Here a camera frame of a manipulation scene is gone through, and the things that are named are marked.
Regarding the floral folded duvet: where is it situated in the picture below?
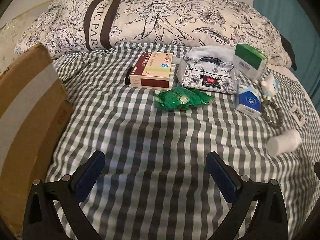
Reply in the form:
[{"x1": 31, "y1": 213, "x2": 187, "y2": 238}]
[{"x1": 15, "y1": 0, "x2": 291, "y2": 68}]

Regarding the teal curtain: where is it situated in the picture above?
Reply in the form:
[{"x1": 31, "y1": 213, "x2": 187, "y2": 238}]
[{"x1": 253, "y1": 0, "x2": 319, "y2": 109}]

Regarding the white sticker card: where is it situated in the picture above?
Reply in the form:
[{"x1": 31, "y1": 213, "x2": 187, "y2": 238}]
[{"x1": 289, "y1": 104, "x2": 306, "y2": 127}]

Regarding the brown cardboard box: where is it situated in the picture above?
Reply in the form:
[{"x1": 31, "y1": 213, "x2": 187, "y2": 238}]
[{"x1": 1, "y1": 44, "x2": 73, "y2": 236}]

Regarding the white cylindrical handheld device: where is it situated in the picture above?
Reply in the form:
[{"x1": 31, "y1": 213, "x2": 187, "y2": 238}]
[{"x1": 266, "y1": 129, "x2": 302, "y2": 156}]

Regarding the red beige medicine box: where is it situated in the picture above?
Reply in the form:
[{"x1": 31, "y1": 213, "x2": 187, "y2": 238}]
[{"x1": 129, "y1": 51, "x2": 173, "y2": 89}]

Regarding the floral tissue pack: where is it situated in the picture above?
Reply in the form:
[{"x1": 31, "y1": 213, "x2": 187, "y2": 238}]
[{"x1": 177, "y1": 46, "x2": 238, "y2": 94}]

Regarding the grey white checkered cloth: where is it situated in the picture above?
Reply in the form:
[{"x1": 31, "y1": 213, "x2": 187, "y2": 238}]
[{"x1": 47, "y1": 43, "x2": 319, "y2": 239}]

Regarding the blue white tissue pack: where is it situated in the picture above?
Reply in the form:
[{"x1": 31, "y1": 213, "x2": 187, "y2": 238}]
[{"x1": 235, "y1": 83, "x2": 262, "y2": 118}]

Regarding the green snack packet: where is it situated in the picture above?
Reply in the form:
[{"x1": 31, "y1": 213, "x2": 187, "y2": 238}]
[{"x1": 155, "y1": 87, "x2": 214, "y2": 111}]

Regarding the green white carton box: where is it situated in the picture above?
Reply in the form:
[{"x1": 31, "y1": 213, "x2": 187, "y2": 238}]
[{"x1": 233, "y1": 43, "x2": 268, "y2": 81}]

